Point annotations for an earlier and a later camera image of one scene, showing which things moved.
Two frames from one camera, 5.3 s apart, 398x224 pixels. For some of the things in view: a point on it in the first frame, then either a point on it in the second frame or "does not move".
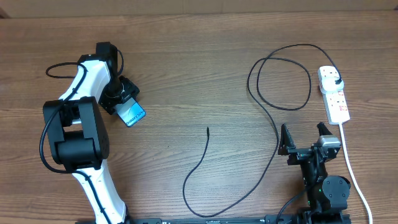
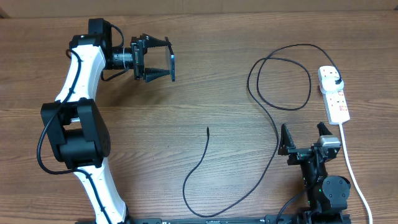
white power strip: [334, 102] does not move
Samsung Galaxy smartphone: [130, 111] → [173, 66]
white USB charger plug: [328, 84] does not move
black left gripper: [130, 91] → [146, 42]
